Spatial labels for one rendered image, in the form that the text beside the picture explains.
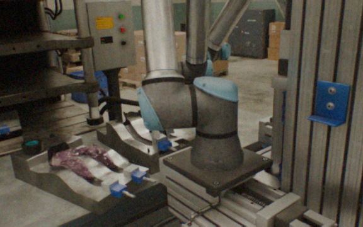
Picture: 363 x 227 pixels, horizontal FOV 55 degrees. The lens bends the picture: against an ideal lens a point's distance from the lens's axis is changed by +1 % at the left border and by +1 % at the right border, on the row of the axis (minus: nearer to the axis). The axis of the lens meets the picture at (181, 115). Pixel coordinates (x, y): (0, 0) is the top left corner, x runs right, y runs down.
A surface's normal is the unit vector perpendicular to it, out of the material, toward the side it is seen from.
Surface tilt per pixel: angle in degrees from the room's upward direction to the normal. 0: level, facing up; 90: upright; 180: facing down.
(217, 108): 88
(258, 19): 90
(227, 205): 90
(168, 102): 67
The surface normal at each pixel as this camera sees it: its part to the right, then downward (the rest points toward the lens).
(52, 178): -0.57, 0.29
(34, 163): 0.80, -0.04
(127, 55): 0.62, 0.23
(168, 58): 0.47, -0.09
